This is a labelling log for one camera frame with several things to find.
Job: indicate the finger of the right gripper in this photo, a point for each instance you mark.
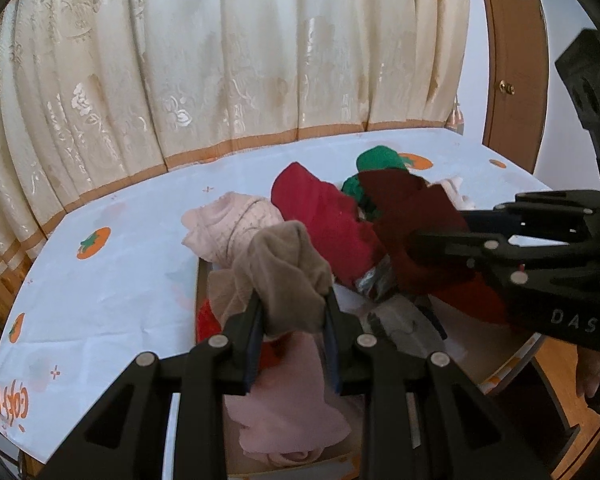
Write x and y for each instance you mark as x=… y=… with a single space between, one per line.
x=572 y=212
x=443 y=258

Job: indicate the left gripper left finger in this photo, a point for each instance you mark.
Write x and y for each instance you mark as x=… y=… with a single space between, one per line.
x=245 y=331

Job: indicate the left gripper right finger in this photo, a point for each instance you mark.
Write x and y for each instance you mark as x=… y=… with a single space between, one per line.
x=340 y=335

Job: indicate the red garment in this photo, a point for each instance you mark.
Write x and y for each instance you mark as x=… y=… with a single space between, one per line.
x=207 y=325

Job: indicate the white grey garment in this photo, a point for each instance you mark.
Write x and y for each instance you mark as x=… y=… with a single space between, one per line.
x=399 y=321

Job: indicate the beige sock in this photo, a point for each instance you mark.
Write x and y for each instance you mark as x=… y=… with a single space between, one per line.
x=280 y=266

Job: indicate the dark red underwear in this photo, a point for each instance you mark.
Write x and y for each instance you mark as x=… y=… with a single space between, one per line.
x=348 y=243

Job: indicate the light pink underwear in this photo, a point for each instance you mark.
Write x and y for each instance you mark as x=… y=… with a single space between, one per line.
x=284 y=420

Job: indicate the maroon underwear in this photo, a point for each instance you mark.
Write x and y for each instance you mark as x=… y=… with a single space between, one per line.
x=408 y=207

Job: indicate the beige dotted underwear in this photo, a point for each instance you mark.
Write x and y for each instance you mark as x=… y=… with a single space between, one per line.
x=218 y=232

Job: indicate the green black striped underwear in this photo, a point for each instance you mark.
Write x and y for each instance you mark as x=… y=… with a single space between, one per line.
x=379 y=157

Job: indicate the person's right hand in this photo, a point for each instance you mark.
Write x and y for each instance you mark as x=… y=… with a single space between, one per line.
x=587 y=372

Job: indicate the shallow cardboard box tray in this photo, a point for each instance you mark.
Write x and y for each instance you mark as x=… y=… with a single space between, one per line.
x=423 y=419

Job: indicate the white persimmon print tablecloth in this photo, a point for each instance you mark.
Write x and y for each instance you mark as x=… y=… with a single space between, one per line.
x=115 y=279

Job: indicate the curtain tassel tieback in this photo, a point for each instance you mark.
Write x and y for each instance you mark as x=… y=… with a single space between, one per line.
x=455 y=121

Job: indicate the brass door knob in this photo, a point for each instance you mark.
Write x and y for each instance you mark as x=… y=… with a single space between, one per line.
x=506 y=88

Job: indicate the brown wooden door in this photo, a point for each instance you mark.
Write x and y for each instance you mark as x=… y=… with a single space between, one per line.
x=518 y=54

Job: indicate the beige floral curtain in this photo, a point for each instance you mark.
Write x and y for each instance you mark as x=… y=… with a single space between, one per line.
x=100 y=94

